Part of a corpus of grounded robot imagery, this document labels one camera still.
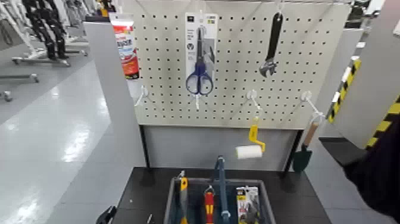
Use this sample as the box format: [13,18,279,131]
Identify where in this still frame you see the blue scissors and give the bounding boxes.
[184,11,220,96]

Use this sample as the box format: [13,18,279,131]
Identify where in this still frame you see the grey plastic crate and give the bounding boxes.
[162,176,277,224]

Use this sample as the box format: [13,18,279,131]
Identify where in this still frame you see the pliers in white yellow package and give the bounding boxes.
[236,186,261,224]

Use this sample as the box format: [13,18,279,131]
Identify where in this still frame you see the grey partition back panel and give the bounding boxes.
[142,125,299,172]

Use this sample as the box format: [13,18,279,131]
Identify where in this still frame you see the grey partition side panel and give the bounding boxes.
[83,21,147,168]

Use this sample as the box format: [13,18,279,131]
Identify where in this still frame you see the white pegboard hook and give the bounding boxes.
[192,93,202,111]
[300,91,326,121]
[246,89,263,111]
[134,85,149,108]

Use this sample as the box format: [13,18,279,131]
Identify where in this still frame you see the cream perforated pegboard panel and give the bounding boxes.
[122,0,352,130]

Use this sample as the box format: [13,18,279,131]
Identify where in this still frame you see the red white product package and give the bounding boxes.
[109,12,140,80]

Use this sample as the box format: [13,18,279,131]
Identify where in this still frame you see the black humanoid robot on stand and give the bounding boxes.
[21,0,71,67]

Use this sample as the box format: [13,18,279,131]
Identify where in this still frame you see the white humanoid robot on stand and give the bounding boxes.
[0,0,48,60]

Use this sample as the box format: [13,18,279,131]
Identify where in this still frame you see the grey pillar with hazard stripes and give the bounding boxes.
[326,0,400,150]

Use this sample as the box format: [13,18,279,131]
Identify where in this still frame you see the yellow handle hand saw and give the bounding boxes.
[178,170,189,224]

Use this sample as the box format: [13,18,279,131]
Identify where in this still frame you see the red handle screwdriver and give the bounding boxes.
[204,185,215,224]

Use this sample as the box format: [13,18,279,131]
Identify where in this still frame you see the black stand post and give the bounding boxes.
[282,129,305,176]
[139,125,151,170]

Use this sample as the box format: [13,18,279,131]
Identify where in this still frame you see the yellow handle white paint roller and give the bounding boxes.
[235,116,267,160]

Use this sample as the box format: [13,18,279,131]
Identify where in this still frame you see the green trowel wooden handle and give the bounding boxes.
[292,120,320,173]

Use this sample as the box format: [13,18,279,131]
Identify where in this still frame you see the grey caster frame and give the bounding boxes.
[0,73,40,83]

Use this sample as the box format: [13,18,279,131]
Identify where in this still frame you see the black handle adjustable wrench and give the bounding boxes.
[258,11,285,78]

